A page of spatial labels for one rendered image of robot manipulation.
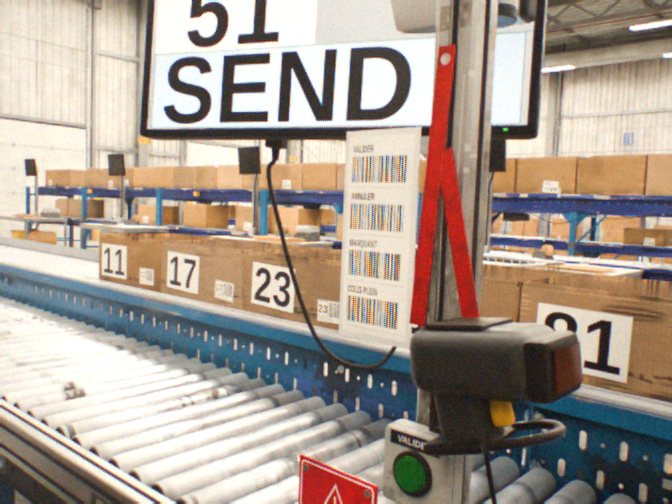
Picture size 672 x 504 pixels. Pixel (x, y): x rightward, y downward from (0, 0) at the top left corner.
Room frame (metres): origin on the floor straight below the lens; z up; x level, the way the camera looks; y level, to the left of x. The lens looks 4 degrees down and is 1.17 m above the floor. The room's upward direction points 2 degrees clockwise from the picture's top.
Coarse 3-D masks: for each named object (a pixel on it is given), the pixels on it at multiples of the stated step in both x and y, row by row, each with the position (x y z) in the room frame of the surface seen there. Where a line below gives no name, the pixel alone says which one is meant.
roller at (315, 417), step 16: (304, 416) 1.21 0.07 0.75; (320, 416) 1.23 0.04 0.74; (336, 416) 1.25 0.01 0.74; (256, 432) 1.11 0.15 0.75; (272, 432) 1.13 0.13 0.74; (288, 432) 1.15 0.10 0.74; (208, 448) 1.03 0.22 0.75; (224, 448) 1.04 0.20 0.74; (240, 448) 1.06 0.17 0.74; (160, 464) 0.96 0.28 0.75; (176, 464) 0.97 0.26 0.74; (192, 464) 0.99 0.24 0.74; (144, 480) 0.92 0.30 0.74
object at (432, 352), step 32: (448, 320) 0.48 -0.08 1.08; (480, 320) 0.47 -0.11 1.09; (512, 320) 0.47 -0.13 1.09; (416, 352) 0.46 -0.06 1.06; (448, 352) 0.44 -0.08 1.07; (480, 352) 0.43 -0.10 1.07; (512, 352) 0.41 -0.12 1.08; (544, 352) 0.40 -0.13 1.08; (576, 352) 0.43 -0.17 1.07; (416, 384) 0.46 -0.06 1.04; (448, 384) 0.44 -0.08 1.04; (480, 384) 0.43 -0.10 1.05; (512, 384) 0.41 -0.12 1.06; (544, 384) 0.40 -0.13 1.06; (576, 384) 0.43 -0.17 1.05; (448, 416) 0.46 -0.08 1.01; (480, 416) 0.44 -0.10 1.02; (512, 416) 0.44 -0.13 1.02; (448, 448) 0.45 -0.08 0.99; (480, 448) 0.44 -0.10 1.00
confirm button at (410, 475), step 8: (408, 456) 0.50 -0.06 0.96; (400, 464) 0.50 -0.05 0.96; (408, 464) 0.50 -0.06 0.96; (416, 464) 0.49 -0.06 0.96; (400, 472) 0.50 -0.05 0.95; (408, 472) 0.50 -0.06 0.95; (416, 472) 0.49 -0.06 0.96; (400, 480) 0.50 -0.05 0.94; (408, 480) 0.50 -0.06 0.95; (416, 480) 0.49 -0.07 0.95; (424, 480) 0.49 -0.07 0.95; (408, 488) 0.50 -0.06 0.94; (416, 488) 0.49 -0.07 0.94
